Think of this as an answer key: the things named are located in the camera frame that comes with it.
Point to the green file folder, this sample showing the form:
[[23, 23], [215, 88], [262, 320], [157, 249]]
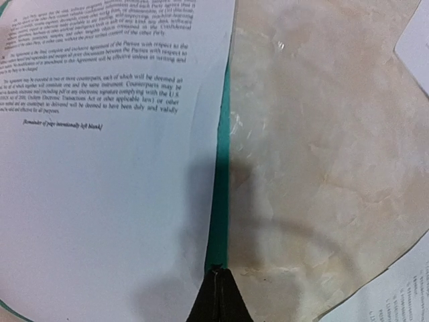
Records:
[[221, 184]]

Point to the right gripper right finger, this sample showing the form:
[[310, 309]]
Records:
[[232, 307]]

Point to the printed paper sheet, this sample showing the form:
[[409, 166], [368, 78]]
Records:
[[399, 294], [58, 57], [412, 51]]

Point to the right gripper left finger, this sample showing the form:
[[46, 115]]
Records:
[[206, 304]]

